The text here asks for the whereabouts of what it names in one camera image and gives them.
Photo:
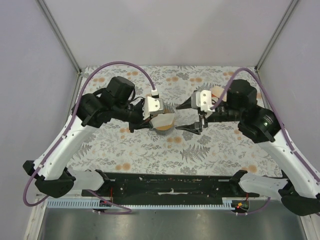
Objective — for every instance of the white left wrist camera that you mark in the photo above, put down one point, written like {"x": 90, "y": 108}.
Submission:
{"x": 152, "y": 106}

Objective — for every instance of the clear ribbed glass dripper cone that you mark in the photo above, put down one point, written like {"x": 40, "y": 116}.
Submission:
{"x": 168, "y": 109}

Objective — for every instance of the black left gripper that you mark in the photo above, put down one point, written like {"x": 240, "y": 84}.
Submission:
{"x": 146, "y": 123}

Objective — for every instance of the white paper coffee filter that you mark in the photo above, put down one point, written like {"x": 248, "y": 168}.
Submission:
{"x": 162, "y": 120}

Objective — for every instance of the clear glass measuring cup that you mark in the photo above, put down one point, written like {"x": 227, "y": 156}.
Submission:
{"x": 164, "y": 132}

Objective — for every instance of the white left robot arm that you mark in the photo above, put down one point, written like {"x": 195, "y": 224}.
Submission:
{"x": 52, "y": 177}

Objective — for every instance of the floral patterned table mat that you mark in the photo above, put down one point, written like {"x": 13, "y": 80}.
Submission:
{"x": 221, "y": 149}

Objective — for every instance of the orange black coffee filter box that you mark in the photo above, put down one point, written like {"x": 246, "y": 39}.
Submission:
{"x": 220, "y": 92}

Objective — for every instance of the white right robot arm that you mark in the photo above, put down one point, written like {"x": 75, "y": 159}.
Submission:
{"x": 297, "y": 190}

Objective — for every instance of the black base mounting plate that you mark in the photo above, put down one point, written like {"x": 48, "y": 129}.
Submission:
{"x": 165, "y": 189}

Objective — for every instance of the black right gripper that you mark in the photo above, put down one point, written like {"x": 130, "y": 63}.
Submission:
{"x": 196, "y": 127}

